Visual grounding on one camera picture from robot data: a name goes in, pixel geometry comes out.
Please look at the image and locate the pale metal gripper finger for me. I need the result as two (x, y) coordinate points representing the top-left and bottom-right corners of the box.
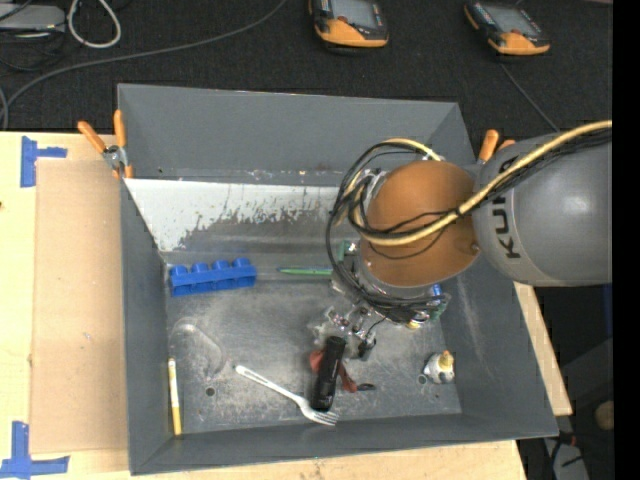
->
(353, 328), (378, 362)
(306, 313), (337, 347)

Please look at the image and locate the green pen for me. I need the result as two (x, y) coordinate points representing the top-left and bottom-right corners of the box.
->
(276, 266), (334, 277)

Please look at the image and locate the white plastic fork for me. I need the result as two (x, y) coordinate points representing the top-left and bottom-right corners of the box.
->
(233, 364), (340, 427)

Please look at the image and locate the white and yellow toy duck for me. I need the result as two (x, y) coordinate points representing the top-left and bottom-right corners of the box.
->
(422, 350), (457, 385)

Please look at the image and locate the blue toy building block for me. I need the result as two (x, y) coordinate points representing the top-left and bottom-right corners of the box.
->
(168, 256), (258, 298)

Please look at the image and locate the clear plastic piece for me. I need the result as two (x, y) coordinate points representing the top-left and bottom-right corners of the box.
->
(169, 317), (227, 385)

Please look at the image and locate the yellow and white pen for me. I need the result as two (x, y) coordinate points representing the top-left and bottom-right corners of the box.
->
(167, 357), (183, 437)

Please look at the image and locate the grey metal bin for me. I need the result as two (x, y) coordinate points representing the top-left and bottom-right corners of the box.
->
(116, 83), (560, 475)

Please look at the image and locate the brown cardboard board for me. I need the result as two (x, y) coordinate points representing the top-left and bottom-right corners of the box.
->
(28, 159), (130, 454)

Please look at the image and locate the red strap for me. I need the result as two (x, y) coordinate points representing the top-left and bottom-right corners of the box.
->
(308, 349), (376, 395)

